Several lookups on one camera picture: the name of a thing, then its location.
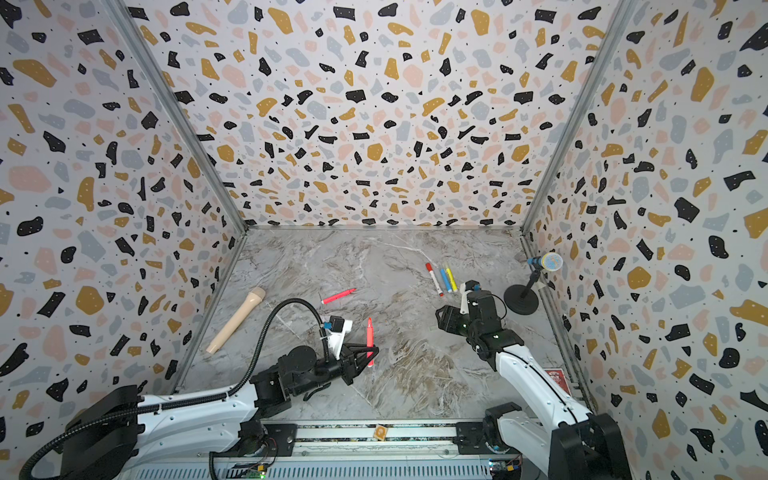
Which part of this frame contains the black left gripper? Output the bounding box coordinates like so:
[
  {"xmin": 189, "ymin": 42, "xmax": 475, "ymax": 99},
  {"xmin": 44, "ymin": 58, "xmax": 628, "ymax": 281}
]
[{"xmin": 293, "ymin": 344, "xmax": 379, "ymax": 401}]

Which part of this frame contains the pink highlighter pen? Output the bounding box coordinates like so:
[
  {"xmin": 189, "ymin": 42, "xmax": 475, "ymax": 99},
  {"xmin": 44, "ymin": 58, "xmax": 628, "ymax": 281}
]
[
  {"xmin": 366, "ymin": 317, "xmax": 375, "ymax": 368},
  {"xmin": 321, "ymin": 288, "xmax": 357, "ymax": 305}
]

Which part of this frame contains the blue highlighter pen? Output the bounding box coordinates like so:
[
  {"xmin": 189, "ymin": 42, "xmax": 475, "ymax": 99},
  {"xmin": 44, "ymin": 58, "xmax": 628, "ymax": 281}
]
[{"xmin": 439, "ymin": 268, "xmax": 452, "ymax": 293}]

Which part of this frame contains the yellow highlighter pen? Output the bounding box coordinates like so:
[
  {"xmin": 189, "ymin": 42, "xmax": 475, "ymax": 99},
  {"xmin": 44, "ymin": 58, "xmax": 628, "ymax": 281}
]
[{"xmin": 445, "ymin": 267, "xmax": 458, "ymax": 292}]

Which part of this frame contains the white marker pen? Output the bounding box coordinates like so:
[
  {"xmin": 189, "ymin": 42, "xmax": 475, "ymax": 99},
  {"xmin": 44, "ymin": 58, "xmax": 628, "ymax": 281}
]
[{"xmin": 425, "ymin": 262, "xmax": 444, "ymax": 297}]

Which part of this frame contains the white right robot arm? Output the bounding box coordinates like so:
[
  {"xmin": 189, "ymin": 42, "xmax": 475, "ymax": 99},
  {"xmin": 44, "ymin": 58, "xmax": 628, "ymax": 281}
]
[{"xmin": 435, "ymin": 290, "xmax": 632, "ymax": 479}]

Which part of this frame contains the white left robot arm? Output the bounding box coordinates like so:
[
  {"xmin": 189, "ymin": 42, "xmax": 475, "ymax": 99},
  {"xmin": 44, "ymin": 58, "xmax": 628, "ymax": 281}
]
[{"xmin": 61, "ymin": 344, "xmax": 378, "ymax": 479}]

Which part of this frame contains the small brown tag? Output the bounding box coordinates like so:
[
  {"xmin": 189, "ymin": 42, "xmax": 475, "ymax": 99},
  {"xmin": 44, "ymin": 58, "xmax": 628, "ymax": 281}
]
[{"xmin": 373, "ymin": 425, "xmax": 388, "ymax": 441}]

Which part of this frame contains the blue toy microphone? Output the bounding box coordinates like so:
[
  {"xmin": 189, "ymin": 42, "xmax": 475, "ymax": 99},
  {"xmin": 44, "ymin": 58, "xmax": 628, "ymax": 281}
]
[{"xmin": 527, "ymin": 252, "xmax": 564, "ymax": 272}]

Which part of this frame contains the red playing card box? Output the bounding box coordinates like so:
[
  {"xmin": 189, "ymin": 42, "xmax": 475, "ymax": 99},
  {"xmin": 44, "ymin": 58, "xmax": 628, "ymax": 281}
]
[{"xmin": 546, "ymin": 368, "xmax": 571, "ymax": 395}]

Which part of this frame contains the beige toy microphone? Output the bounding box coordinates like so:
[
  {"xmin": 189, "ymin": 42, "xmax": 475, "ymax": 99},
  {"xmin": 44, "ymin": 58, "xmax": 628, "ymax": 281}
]
[{"xmin": 206, "ymin": 287, "xmax": 266, "ymax": 355}]

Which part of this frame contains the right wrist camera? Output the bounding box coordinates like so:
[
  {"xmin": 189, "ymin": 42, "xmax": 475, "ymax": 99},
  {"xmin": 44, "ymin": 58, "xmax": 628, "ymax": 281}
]
[{"xmin": 458, "ymin": 280, "xmax": 481, "ymax": 316}]

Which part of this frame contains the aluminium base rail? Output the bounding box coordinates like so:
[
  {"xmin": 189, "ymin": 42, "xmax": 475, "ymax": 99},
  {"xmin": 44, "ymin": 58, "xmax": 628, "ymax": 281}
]
[{"xmin": 120, "ymin": 419, "xmax": 549, "ymax": 479}]

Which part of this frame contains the black corrugated cable hose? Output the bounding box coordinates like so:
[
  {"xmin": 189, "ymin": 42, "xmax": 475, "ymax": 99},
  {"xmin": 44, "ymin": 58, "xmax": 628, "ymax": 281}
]
[{"xmin": 17, "ymin": 298, "xmax": 330, "ymax": 480}]

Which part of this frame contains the aluminium corner post right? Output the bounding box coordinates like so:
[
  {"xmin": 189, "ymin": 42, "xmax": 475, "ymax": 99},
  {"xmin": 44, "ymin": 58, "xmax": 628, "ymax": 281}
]
[{"xmin": 519, "ymin": 0, "xmax": 637, "ymax": 361}]

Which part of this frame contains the aluminium corner post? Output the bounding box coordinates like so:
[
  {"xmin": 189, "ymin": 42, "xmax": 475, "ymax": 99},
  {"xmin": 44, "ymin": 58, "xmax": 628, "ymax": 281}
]
[
  {"xmin": 519, "ymin": 0, "xmax": 637, "ymax": 361},
  {"xmin": 104, "ymin": 1, "xmax": 248, "ymax": 390}
]

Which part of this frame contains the aluminium corner post left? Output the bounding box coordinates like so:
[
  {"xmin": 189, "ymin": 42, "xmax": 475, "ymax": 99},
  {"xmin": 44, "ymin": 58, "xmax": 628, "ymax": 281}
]
[{"xmin": 104, "ymin": 1, "xmax": 248, "ymax": 390}]

